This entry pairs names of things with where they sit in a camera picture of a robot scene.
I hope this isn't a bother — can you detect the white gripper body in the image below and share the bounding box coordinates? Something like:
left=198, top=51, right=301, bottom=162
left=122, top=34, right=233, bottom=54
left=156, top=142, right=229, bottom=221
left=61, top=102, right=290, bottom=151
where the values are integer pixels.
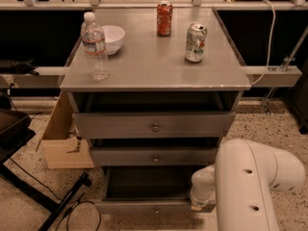
left=190, top=165, right=215, bottom=208

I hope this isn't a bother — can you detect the grey bottom drawer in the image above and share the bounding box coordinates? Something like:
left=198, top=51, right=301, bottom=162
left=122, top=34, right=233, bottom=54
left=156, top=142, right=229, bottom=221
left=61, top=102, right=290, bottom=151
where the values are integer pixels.
left=95, top=166, right=200, bottom=214

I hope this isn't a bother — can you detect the grey drawer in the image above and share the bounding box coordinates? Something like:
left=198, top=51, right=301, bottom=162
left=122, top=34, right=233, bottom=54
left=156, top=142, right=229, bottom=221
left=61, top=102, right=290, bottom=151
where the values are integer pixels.
left=95, top=166, right=200, bottom=214
left=72, top=112, right=235, bottom=139
left=90, top=147, right=217, bottom=167

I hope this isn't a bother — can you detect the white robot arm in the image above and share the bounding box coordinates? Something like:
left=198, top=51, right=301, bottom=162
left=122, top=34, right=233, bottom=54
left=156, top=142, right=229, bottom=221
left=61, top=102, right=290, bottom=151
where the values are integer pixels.
left=190, top=139, right=306, bottom=231

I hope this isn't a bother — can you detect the grey top drawer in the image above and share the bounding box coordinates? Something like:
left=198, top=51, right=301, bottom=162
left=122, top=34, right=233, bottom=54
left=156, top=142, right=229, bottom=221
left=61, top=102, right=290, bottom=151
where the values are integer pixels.
left=72, top=112, right=235, bottom=139

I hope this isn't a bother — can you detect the grey drawer cabinet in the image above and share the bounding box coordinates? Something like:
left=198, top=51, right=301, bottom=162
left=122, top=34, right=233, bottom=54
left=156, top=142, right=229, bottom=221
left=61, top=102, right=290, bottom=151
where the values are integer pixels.
left=59, top=7, right=251, bottom=200

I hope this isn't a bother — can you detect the grey middle drawer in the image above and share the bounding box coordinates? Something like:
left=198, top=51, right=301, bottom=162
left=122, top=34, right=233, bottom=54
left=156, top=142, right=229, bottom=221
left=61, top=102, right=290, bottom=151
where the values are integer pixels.
left=90, top=147, right=217, bottom=167

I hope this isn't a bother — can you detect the cardboard box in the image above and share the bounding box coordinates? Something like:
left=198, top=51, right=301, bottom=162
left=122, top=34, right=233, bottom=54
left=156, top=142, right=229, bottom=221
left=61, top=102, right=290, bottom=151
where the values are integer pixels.
left=40, top=92, right=94, bottom=169

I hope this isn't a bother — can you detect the black stand base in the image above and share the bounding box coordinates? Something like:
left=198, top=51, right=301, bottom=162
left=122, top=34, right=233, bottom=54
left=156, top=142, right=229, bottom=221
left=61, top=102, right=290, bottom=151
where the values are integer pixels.
left=0, top=165, right=91, bottom=231

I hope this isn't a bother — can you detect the silver soda can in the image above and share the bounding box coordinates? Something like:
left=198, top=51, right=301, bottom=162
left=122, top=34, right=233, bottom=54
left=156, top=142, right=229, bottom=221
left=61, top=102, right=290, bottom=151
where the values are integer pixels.
left=185, top=23, right=207, bottom=63

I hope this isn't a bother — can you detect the white bowl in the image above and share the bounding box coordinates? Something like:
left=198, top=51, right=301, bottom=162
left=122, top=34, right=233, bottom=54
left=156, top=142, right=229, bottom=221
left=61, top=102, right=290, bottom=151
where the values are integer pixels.
left=103, top=25, right=125, bottom=55

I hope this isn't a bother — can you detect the orange soda can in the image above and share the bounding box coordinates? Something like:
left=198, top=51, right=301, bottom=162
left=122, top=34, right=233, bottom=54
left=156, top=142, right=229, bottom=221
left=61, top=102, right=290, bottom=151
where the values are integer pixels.
left=157, top=1, right=173, bottom=37

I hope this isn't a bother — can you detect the clear plastic water bottle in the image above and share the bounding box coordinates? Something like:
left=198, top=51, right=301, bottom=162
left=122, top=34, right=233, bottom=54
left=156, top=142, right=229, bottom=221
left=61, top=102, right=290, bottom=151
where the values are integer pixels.
left=80, top=12, right=109, bottom=81

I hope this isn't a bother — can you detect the black chair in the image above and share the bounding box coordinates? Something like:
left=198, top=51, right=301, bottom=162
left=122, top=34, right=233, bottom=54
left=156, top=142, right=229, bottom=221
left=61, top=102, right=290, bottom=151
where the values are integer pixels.
left=0, top=109, right=36, bottom=164

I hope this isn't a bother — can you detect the black floor cable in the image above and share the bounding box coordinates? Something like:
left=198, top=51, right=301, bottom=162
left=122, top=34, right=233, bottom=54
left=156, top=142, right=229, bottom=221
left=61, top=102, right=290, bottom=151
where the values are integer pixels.
left=9, top=157, right=102, bottom=231

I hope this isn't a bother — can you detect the metal rail frame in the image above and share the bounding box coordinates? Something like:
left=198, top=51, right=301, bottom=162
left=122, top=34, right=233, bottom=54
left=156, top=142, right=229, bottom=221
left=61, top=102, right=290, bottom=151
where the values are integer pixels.
left=0, top=0, right=308, bottom=89

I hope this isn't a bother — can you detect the white hanging cable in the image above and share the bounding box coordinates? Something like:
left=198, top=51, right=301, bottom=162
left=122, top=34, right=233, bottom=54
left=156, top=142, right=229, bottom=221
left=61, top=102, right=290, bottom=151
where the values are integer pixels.
left=249, top=0, right=277, bottom=87

